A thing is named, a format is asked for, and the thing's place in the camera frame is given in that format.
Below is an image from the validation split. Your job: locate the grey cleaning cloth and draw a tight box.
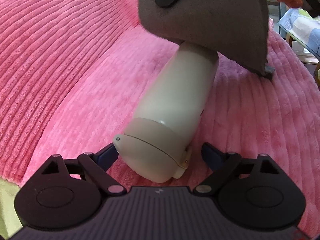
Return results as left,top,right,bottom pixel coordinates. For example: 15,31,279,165
138,0,274,79

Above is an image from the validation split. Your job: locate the white insulated bottle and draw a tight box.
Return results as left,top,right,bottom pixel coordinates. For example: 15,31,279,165
113,42,219,183

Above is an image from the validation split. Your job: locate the yellow-green armchair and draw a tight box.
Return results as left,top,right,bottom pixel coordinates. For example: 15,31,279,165
0,178,22,239

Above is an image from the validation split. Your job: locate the wooden side table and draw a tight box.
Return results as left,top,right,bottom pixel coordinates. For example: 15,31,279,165
278,8,320,86

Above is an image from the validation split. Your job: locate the pink corduroy blanket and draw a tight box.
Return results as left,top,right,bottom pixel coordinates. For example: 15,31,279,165
1,0,319,236

